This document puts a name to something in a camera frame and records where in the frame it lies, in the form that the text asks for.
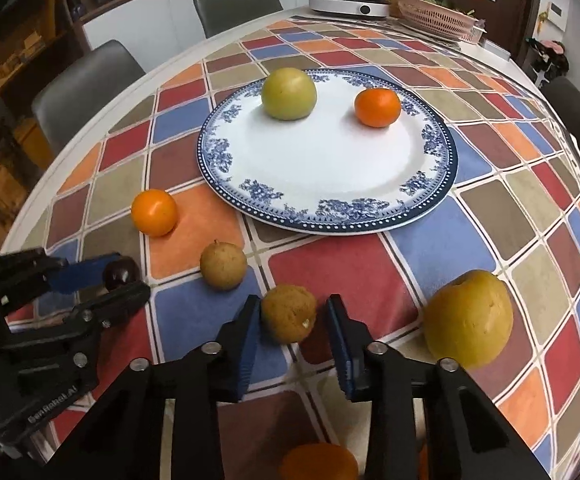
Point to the blue and white plate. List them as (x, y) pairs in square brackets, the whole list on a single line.
[(330, 160)]

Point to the green apple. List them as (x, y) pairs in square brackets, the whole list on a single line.
[(289, 94)]

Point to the grey dining chair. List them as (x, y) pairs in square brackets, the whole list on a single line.
[(84, 90), (575, 110), (237, 5)]

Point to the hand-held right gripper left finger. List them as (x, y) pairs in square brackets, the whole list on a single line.
[(247, 347)]

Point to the orange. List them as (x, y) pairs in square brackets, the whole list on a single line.
[(154, 212), (318, 462), (377, 106)]

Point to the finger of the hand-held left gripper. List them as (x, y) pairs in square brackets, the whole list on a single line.
[(119, 301), (82, 273)]

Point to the colourful checked tablecloth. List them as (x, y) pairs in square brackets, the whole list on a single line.
[(420, 260)]

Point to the white induction cooker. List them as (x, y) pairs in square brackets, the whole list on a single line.
[(347, 8)]

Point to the large yellow pear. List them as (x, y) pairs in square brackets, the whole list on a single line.
[(468, 326)]

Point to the high chair with pink toy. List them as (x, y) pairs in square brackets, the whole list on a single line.
[(550, 57)]

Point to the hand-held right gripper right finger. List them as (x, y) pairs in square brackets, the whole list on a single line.
[(342, 355)]

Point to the dark purple plum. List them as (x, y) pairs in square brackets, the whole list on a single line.
[(119, 272)]

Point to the wooden shelf unit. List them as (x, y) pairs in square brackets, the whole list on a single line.
[(14, 60)]

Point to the small brown pear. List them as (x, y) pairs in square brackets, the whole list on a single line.
[(288, 313), (223, 265)]

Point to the pink plastic basket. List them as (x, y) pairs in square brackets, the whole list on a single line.
[(435, 19)]

